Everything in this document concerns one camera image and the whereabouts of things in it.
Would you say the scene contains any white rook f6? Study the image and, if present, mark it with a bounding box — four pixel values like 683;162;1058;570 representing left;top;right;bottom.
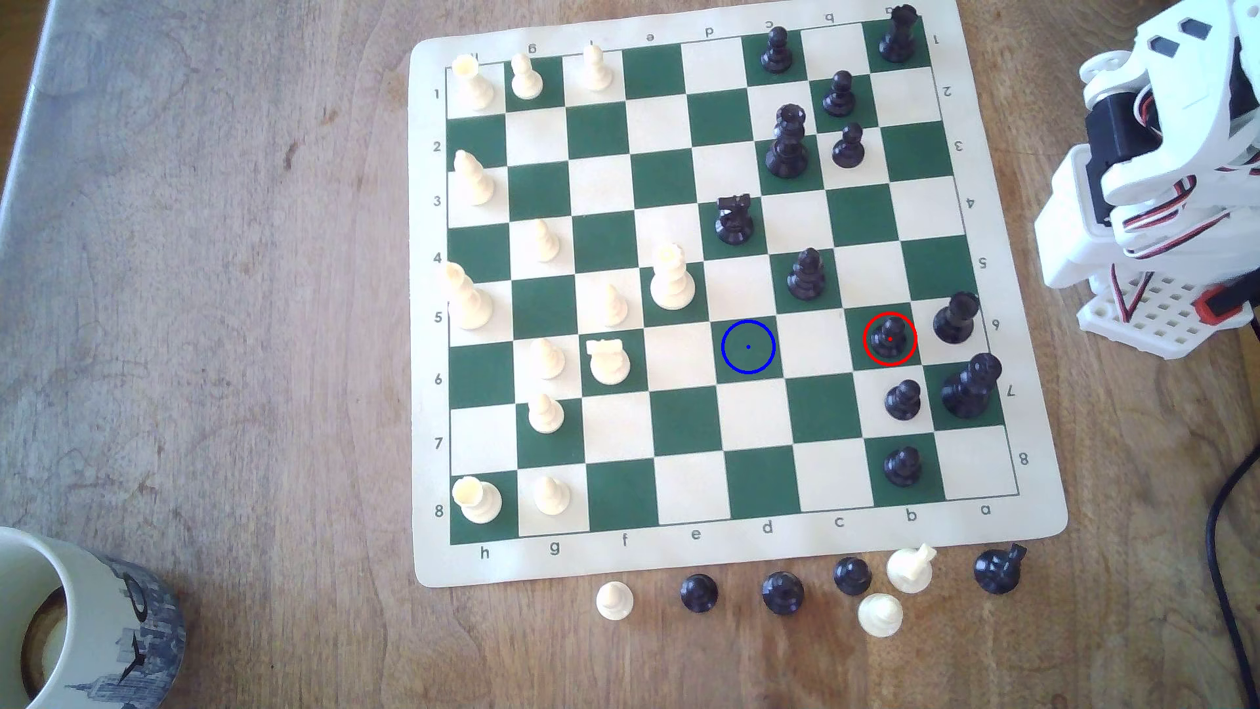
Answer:
587;337;632;386

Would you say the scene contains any green and cream chess mat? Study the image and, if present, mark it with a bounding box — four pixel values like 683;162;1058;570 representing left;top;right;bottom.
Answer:
408;0;1069;590

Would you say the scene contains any white chess rook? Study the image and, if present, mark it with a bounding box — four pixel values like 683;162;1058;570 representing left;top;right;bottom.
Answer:
451;475;503;525
450;54;496;112

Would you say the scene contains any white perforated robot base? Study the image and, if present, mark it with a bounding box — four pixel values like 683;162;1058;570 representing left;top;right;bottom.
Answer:
1076;266;1256;360

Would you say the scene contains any white chess bishop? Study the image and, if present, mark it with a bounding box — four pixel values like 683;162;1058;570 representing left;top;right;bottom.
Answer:
453;150;496;206

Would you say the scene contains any white chess knight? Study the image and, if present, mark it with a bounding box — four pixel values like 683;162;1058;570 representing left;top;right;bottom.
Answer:
886;544;937;595

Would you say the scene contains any black chess bishop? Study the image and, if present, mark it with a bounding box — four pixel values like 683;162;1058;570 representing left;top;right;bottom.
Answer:
932;291;980;346
786;248;828;303

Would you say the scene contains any black chess knight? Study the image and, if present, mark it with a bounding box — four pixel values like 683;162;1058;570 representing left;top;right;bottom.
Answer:
973;544;1028;596

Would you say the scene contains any black rook centre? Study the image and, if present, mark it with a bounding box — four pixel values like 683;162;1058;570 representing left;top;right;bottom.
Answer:
715;194;756;246

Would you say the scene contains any orange red connector clip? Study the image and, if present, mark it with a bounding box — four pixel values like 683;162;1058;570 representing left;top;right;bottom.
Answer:
1194;284;1253;324

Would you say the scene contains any black power cable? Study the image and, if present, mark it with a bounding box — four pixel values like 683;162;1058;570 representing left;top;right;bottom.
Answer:
1205;458;1260;709

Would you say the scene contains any black chess queen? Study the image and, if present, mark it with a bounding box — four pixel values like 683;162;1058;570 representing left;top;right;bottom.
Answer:
765;103;810;181

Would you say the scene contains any white chess queen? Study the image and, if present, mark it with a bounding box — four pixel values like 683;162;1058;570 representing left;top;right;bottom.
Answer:
650;242;697;311

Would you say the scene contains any black chess rook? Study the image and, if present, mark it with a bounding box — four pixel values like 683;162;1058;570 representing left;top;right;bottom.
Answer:
878;5;919;64

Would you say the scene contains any white mug with skyline print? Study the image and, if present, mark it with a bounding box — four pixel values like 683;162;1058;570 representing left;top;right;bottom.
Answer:
0;526;186;709

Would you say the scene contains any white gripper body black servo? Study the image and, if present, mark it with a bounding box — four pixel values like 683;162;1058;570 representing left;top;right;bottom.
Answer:
1080;0;1260;169

